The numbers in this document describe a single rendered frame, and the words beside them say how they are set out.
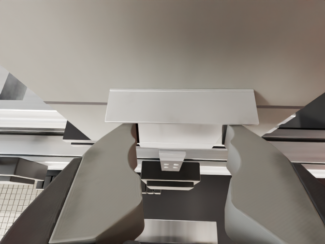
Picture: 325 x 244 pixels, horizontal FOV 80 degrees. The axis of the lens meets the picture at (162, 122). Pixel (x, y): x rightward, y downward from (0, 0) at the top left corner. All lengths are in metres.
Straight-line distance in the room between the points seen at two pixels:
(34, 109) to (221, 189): 0.63
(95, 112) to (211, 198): 0.63
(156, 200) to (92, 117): 0.59
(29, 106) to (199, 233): 0.24
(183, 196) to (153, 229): 0.51
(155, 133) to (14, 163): 0.38
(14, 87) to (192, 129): 0.24
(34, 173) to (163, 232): 0.40
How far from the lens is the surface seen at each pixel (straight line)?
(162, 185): 0.41
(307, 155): 0.57
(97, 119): 0.17
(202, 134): 0.19
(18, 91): 0.33
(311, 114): 0.71
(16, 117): 0.31
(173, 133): 0.19
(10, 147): 0.60
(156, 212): 0.73
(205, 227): 0.23
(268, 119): 0.17
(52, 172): 0.71
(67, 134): 0.26
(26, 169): 0.54
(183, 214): 0.73
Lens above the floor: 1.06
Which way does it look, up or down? 22 degrees down
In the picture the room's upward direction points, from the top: 178 degrees counter-clockwise
